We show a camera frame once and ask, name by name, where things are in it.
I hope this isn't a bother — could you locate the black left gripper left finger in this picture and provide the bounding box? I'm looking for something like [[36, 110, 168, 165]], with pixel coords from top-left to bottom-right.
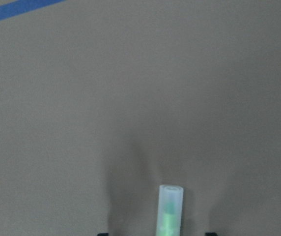
[[97, 233, 109, 236]]

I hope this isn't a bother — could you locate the green marker pen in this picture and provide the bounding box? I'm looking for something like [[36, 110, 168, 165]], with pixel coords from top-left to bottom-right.
[[155, 184, 184, 236]]

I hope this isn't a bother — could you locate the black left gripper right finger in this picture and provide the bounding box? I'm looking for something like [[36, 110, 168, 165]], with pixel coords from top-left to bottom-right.
[[204, 232, 218, 236]]

